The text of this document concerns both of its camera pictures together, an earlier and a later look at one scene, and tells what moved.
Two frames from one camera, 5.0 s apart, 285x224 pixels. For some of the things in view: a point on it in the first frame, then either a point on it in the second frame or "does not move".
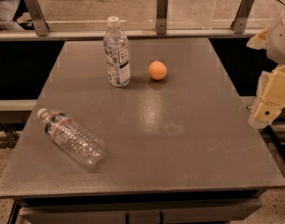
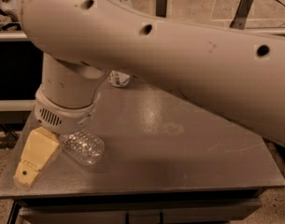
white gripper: x=282 y=44 to x=64 y=118
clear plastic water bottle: x=86 y=147 does not move
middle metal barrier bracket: x=162 y=11 does not move
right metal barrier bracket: x=239 y=22 does not move
